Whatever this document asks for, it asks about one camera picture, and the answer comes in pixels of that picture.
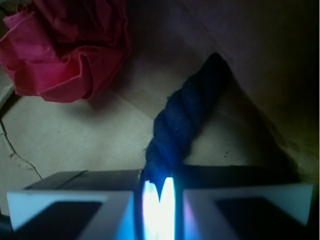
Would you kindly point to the brown paper bag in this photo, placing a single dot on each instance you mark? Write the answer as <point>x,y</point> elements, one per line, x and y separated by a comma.
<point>267,115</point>

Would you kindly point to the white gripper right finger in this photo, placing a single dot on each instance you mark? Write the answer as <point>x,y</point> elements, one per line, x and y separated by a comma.
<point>243,203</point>

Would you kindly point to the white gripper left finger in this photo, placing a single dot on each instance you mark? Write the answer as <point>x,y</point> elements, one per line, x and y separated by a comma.
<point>77,205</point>

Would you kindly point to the crumpled red paper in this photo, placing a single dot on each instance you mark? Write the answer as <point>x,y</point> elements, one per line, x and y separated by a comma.
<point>65,50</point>

